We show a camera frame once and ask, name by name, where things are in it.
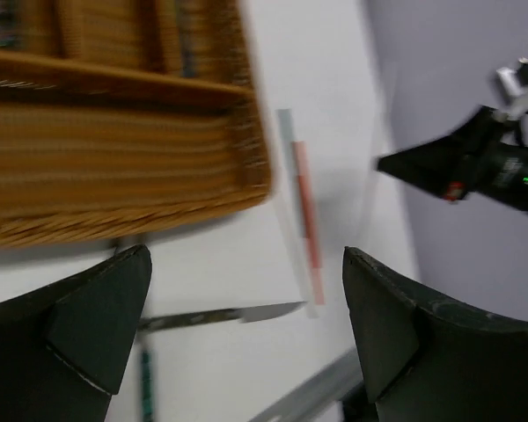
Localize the green handled knife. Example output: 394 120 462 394
138 335 155 422

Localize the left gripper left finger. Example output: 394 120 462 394
0 244 152 422

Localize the teal chopstick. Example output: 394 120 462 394
276 109 296 178

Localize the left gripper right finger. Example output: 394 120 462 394
342 247 528 421

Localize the wicker cutlery tray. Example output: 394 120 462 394
0 1 272 247

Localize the dark handled knife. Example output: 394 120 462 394
137 302 304 332

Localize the aluminium table rail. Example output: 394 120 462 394
250 348 363 422

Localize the long orange chopstick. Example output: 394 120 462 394
291 141 326 306

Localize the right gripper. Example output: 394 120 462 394
376 105 528 214

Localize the green rainbow fork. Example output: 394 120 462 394
175 1 197 78

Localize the white chopstick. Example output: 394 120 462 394
272 190 321 319

